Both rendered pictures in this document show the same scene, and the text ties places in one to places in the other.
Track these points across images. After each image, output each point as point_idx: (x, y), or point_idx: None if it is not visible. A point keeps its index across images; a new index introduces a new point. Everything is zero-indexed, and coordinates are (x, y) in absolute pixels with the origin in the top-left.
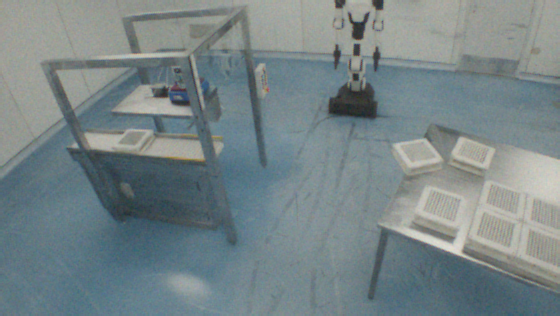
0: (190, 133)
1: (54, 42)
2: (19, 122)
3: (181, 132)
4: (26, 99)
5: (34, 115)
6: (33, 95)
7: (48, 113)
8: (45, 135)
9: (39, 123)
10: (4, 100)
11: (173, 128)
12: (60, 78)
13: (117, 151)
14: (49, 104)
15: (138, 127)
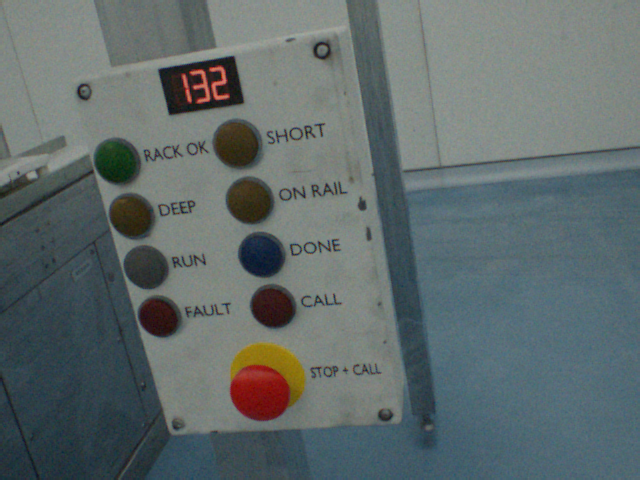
0: (628, 422)
1: None
2: (415, 106)
3: (621, 392)
4: (458, 58)
5: (464, 108)
6: (482, 56)
7: (508, 122)
8: (472, 172)
9: (469, 135)
10: (398, 36)
11: (638, 360)
12: (591, 42)
13: None
14: (521, 100)
15: (596, 282)
